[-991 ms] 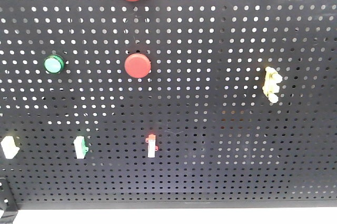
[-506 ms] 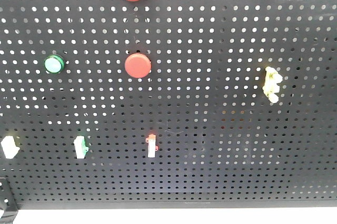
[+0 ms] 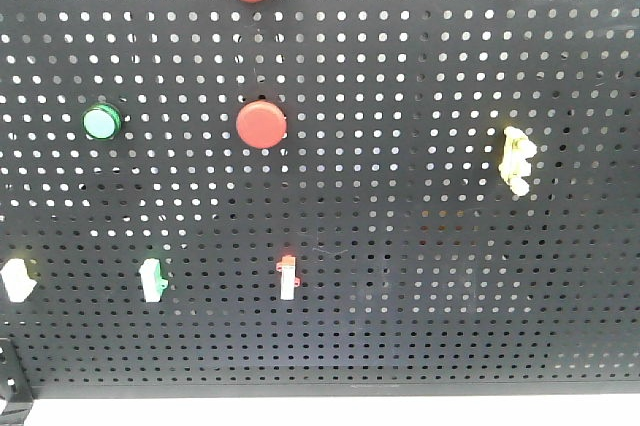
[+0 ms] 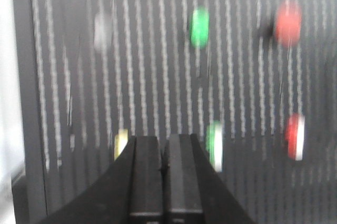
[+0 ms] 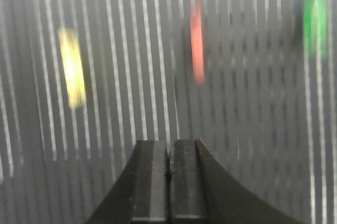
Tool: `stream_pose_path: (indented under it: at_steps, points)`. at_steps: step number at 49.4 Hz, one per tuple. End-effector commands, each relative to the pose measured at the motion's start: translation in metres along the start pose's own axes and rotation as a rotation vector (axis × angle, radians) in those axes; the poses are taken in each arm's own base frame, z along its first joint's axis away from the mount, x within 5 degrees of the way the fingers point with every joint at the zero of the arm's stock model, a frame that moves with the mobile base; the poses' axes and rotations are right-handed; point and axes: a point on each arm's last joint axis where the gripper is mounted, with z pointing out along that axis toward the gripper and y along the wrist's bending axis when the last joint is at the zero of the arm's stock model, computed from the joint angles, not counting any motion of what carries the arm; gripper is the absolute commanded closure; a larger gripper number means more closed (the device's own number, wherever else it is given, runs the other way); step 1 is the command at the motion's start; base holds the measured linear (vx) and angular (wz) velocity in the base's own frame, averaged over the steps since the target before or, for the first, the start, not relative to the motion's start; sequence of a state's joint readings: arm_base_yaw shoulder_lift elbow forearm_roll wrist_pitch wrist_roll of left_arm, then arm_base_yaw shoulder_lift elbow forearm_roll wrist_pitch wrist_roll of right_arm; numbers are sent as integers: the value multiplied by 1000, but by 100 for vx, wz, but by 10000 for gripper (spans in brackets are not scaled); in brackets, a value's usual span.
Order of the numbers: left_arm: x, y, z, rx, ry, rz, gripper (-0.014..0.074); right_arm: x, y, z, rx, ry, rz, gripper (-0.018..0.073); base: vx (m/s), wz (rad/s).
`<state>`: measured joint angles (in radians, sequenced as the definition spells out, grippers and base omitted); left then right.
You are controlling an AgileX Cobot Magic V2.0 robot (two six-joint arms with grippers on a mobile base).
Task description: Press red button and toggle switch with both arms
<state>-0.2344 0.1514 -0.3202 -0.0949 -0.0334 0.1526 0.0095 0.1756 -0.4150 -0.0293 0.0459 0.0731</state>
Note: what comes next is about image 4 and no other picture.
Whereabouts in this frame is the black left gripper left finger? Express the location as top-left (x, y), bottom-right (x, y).
top-left (40, 136), bottom-right (162, 223)

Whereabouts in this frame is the red toggle switch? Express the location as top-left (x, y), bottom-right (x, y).
top-left (285, 114), bottom-right (305, 161)

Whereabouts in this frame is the green push button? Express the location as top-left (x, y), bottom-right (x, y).
top-left (190, 7), bottom-right (210, 49)

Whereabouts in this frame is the yellow toggle switch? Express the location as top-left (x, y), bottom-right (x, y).
top-left (114, 129), bottom-right (128, 160)

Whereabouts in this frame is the black perforated pegboard panel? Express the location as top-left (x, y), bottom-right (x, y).
top-left (13, 0), bottom-right (336, 223)

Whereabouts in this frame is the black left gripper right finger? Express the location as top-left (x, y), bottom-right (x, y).
top-left (163, 134), bottom-right (254, 223)

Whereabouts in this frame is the lower red push button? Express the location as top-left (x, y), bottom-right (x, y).
top-left (274, 1), bottom-right (302, 48)

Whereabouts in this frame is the white push button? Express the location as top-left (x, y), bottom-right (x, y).
top-left (94, 12), bottom-right (112, 53)

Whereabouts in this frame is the green toggle switch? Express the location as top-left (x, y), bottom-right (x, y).
top-left (206, 121), bottom-right (223, 172)

